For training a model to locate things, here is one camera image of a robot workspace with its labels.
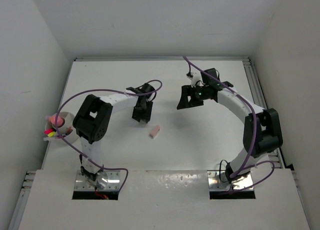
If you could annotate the white round container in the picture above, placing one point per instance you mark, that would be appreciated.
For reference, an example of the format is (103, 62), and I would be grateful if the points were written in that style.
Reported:
(59, 136)

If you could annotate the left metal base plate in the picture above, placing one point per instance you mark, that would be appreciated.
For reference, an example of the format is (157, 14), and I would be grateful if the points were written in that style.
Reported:
(105, 187)

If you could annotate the yellow black highlighter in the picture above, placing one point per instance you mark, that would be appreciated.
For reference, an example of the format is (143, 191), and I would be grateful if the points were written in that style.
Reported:
(51, 134)

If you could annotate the metal base plate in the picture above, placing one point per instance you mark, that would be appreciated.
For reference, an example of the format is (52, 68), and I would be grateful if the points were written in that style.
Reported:
(105, 187)
(221, 189)

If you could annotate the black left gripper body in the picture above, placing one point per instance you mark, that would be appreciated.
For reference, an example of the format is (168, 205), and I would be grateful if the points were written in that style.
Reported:
(143, 112)

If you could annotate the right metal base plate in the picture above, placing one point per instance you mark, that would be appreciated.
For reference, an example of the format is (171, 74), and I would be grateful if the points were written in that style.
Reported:
(221, 189)

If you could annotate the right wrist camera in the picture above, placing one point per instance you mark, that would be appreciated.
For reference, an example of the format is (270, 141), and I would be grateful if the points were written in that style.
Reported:
(195, 78)

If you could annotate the red pen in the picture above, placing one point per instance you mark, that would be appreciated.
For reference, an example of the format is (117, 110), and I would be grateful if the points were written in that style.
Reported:
(68, 131)

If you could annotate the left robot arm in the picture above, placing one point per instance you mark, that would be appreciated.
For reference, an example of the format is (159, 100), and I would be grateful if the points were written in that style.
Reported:
(92, 120)

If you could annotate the white eraser with label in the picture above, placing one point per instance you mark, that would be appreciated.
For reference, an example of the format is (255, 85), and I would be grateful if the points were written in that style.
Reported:
(143, 122)

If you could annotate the pink black highlighter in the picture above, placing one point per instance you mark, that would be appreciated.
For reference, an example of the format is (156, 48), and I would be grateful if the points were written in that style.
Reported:
(48, 131)

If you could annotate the pink eraser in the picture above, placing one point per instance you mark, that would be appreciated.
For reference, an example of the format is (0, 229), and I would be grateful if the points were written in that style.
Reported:
(154, 131)

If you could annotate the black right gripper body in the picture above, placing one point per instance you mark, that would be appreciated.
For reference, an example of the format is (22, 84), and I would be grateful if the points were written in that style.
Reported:
(201, 95)

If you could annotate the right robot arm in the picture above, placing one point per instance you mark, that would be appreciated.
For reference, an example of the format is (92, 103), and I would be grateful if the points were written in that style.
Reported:
(262, 132)

